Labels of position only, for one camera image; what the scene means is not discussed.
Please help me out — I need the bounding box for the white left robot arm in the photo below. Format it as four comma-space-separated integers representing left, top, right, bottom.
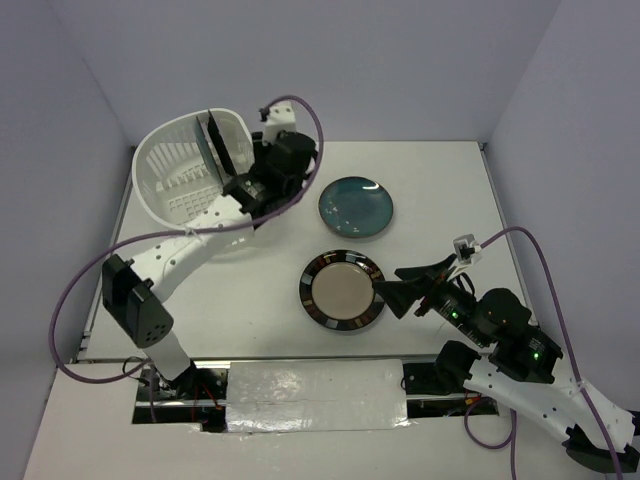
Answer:
101, 132, 323, 399

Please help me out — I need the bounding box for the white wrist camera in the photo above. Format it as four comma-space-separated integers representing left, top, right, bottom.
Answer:
260, 101, 297, 145
451, 234, 482, 278

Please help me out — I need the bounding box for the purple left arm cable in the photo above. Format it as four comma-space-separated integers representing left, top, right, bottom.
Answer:
48, 94, 325, 426

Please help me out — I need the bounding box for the beige plate with dark rim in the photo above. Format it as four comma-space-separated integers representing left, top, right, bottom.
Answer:
298, 249, 385, 334

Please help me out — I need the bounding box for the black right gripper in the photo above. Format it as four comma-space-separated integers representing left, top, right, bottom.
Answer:
369, 251, 489, 345

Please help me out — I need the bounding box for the teal plate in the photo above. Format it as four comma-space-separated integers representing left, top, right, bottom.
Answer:
194, 116, 222, 184

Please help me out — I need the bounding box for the black plate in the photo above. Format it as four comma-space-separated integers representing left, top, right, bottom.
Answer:
207, 110, 239, 183

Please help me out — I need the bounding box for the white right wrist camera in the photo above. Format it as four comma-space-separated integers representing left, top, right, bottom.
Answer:
451, 234, 482, 278

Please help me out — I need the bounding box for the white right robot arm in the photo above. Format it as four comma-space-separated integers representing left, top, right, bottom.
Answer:
374, 255, 639, 473

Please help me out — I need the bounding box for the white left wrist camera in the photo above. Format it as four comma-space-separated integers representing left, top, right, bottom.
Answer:
260, 101, 297, 145

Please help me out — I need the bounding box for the silver foil tape sheet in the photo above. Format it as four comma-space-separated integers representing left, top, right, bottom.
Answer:
225, 359, 409, 434

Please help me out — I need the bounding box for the white plastic dish rack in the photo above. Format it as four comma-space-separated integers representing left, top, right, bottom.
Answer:
132, 108, 254, 244

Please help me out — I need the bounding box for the blue glazed ceramic plate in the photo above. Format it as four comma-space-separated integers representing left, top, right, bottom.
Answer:
318, 176, 394, 239

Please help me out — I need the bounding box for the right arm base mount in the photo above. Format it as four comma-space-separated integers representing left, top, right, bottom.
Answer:
400, 362, 483, 420

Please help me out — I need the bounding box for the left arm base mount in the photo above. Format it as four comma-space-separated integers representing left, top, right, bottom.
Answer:
129, 365, 229, 433

